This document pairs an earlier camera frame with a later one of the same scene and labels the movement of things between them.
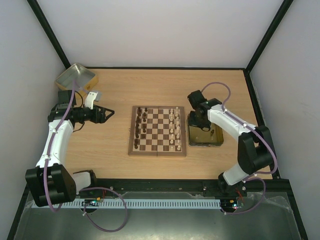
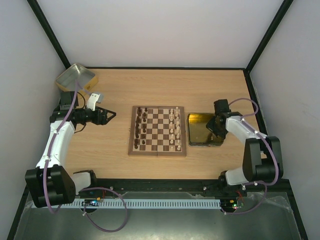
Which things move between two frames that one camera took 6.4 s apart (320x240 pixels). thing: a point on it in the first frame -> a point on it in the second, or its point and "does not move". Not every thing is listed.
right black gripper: x=198 y=121 -> x=213 y=125
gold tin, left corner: x=85 y=80 does not move
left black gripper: x=95 y=119 does not move
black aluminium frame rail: x=256 y=185 does not move
